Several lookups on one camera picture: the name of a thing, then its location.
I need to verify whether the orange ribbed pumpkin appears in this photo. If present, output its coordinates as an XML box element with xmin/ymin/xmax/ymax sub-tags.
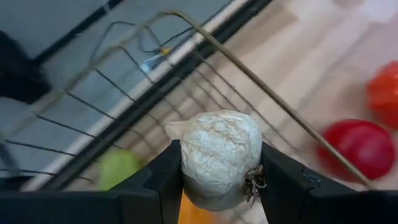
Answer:
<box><xmin>366</xmin><ymin>60</ymin><xmax>398</xmax><ymax>130</ymax></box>

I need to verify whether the black aluminium rig frame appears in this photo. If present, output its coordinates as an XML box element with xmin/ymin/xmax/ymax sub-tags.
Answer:
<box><xmin>39</xmin><ymin>0</ymin><xmax>276</xmax><ymax>191</ymax></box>

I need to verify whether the green cucumber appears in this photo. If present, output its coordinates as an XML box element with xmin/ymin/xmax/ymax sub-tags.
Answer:
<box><xmin>98</xmin><ymin>148</ymin><xmax>142</xmax><ymax>191</ymax></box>

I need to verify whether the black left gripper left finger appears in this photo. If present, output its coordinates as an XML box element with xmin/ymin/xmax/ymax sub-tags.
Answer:
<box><xmin>0</xmin><ymin>139</ymin><xmax>185</xmax><ymax>224</ymax></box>

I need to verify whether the red tomato green calyx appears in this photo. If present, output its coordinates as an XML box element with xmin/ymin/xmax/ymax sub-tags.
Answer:
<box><xmin>317</xmin><ymin>119</ymin><xmax>396</xmax><ymax>182</ymax></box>

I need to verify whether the bronze wire basket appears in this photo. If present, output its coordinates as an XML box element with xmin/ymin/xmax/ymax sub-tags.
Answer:
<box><xmin>0</xmin><ymin>10</ymin><xmax>374</xmax><ymax>191</ymax></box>

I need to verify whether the orange yellow bell pepper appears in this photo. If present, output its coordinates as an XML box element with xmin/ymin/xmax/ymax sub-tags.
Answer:
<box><xmin>177</xmin><ymin>191</ymin><xmax>218</xmax><ymax>224</ymax></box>

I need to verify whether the white garlic bulb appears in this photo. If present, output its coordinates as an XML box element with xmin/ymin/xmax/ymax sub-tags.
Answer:
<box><xmin>164</xmin><ymin>110</ymin><xmax>268</xmax><ymax>212</ymax></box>

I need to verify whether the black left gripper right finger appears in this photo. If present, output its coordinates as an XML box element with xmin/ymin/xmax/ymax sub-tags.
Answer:
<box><xmin>259</xmin><ymin>141</ymin><xmax>398</xmax><ymax>224</ymax></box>

